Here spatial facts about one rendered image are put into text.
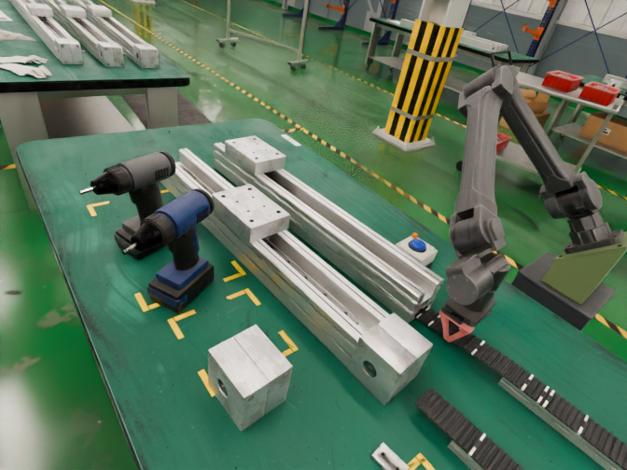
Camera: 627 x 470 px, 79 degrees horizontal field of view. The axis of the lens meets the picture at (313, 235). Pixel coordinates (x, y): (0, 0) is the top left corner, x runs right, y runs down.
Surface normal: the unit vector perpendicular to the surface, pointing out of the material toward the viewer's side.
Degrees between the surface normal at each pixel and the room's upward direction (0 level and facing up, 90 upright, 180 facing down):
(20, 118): 90
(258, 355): 0
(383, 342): 0
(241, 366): 0
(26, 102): 90
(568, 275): 90
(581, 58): 90
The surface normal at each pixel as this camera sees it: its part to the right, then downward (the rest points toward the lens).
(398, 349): 0.16, -0.80
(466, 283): -0.76, 0.27
